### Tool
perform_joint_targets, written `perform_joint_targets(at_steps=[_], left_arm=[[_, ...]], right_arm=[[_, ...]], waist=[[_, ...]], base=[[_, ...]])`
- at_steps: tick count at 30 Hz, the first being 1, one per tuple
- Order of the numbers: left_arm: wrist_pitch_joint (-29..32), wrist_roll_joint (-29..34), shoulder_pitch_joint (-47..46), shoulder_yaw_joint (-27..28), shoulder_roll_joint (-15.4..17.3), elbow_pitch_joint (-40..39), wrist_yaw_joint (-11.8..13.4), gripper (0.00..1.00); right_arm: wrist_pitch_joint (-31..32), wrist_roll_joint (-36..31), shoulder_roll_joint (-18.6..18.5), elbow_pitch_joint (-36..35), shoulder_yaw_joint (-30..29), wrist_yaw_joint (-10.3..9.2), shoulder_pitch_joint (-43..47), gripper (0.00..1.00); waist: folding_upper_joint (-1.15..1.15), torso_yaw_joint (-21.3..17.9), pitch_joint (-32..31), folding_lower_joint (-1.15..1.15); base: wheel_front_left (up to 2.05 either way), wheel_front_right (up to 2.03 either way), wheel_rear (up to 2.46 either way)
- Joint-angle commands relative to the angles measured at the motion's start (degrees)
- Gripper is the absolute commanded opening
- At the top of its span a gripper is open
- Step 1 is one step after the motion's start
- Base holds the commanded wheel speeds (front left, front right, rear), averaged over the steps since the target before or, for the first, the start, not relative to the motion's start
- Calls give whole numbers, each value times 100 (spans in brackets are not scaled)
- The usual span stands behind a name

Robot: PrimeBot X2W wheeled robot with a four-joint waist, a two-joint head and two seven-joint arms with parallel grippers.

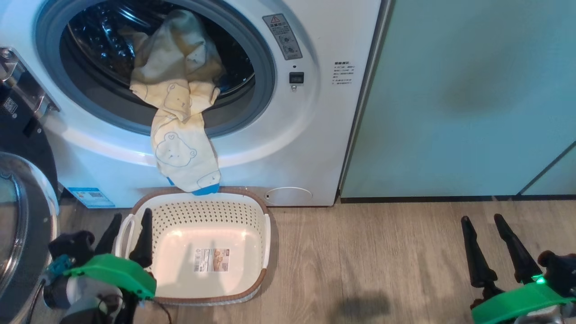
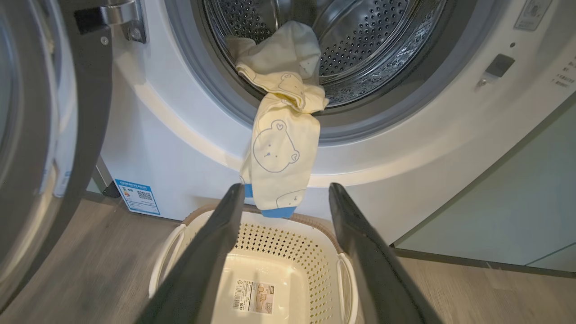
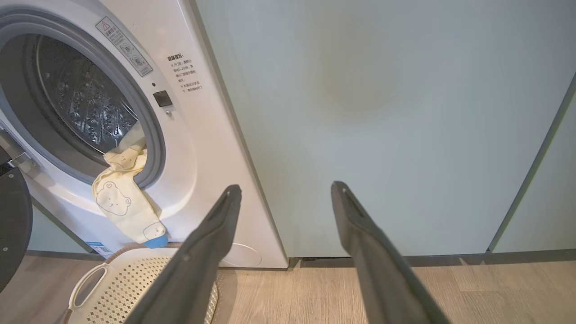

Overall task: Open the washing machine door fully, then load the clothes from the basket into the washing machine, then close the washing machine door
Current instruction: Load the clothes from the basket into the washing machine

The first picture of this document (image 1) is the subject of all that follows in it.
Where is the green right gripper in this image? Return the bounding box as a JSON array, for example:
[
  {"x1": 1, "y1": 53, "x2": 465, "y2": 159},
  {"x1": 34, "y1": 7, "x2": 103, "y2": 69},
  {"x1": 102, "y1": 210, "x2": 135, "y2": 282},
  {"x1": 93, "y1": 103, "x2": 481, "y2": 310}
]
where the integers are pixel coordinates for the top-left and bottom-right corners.
[{"x1": 461, "y1": 213, "x2": 576, "y2": 324}]

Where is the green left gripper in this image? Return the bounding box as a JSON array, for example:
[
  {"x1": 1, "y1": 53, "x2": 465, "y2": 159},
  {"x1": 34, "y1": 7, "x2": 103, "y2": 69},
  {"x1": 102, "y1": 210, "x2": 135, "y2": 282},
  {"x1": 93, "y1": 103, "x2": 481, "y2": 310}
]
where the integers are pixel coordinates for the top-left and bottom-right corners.
[{"x1": 63, "y1": 208, "x2": 157, "y2": 300}]

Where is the dark round washing machine door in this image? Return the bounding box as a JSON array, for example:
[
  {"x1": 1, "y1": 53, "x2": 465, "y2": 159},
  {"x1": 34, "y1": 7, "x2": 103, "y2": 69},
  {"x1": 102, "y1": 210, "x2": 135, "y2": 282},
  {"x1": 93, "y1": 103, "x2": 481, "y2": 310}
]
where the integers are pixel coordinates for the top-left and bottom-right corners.
[{"x1": 0, "y1": 85, "x2": 61, "y2": 324}]

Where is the yellow bear print garment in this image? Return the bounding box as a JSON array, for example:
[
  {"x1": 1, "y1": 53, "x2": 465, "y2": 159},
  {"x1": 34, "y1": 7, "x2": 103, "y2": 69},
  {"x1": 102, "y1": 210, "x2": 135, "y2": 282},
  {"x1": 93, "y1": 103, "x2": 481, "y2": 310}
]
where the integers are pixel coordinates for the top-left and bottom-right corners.
[{"x1": 130, "y1": 9, "x2": 225, "y2": 122}]

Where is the cream perforated laundry basket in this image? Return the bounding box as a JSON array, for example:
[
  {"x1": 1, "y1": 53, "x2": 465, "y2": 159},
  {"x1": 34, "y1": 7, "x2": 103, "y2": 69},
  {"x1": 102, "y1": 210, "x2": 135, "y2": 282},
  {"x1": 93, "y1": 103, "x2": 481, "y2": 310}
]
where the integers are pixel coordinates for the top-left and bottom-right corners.
[{"x1": 115, "y1": 187, "x2": 272, "y2": 306}]

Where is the basket product label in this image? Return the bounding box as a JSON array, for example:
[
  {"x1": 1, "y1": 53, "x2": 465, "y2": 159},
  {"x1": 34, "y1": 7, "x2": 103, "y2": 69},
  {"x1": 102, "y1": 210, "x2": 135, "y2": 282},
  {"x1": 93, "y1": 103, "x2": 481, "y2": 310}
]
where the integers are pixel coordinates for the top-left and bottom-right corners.
[{"x1": 193, "y1": 247, "x2": 230, "y2": 273}]

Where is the metal door hinge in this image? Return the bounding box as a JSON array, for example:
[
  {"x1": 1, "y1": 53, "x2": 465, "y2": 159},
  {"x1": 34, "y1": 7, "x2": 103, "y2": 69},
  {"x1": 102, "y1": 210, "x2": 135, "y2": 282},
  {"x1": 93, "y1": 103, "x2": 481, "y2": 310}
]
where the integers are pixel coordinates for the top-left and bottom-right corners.
[{"x1": 0, "y1": 47, "x2": 61, "y2": 120}]

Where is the white front-load washing machine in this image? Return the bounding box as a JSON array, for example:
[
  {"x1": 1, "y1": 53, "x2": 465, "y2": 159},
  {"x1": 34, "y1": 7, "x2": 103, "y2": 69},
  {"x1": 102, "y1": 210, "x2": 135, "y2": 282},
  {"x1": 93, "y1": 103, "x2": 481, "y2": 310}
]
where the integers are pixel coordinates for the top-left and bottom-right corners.
[{"x1": 0, "y1": 0, "x2": 383, "y2": 208}]

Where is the blue energy label sticker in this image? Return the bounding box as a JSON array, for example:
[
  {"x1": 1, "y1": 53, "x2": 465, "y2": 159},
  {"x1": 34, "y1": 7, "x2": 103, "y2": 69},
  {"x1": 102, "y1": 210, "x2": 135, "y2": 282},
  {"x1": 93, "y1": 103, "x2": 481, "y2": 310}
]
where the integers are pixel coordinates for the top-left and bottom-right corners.
[{"x1": 67, "y1": 187, "x2": 115, "y2": 208}]

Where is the large pale green cabinet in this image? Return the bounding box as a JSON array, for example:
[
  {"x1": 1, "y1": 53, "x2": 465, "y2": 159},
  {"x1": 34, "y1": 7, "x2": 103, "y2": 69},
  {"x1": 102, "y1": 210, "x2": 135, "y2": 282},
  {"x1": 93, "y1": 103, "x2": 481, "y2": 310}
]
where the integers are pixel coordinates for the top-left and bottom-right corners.
[{"x1": 340, "y1": 0, "x2": 576, "y2": 201}]

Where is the round washer filter cover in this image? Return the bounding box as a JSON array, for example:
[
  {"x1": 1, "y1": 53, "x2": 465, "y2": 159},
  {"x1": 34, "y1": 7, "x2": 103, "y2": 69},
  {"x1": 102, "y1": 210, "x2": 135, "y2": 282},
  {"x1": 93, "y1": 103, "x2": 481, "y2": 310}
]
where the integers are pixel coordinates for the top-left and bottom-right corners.
[{"x1": 265, "y1": 187, "x2": 313, "y2": 207}]

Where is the grey warning sticker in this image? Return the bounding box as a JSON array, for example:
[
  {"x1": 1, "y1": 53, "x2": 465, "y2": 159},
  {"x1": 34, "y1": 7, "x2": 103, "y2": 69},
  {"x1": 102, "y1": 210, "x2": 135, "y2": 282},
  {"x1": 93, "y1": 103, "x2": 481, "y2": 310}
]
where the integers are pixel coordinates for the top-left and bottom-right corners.
[{"x1": 262, "y1": 13, "x2": 303, "y2": 60}]

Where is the thin black wire loop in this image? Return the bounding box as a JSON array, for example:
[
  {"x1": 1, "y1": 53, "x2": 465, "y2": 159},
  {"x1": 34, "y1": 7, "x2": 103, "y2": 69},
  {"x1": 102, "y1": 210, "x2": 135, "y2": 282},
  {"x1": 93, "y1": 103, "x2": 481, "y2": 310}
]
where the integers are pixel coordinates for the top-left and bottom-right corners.
[{"x1": 146, "y1": 299, "x2": 172, "y2": 324}]

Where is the black camera cable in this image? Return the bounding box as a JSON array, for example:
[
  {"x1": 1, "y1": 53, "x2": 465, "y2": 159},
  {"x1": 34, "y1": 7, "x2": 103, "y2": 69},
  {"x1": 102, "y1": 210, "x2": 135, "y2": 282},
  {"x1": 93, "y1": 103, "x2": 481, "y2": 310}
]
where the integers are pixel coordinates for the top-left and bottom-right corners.
[{"x1": 25, "y1": 279, "x2": 48, "y2": 324}]

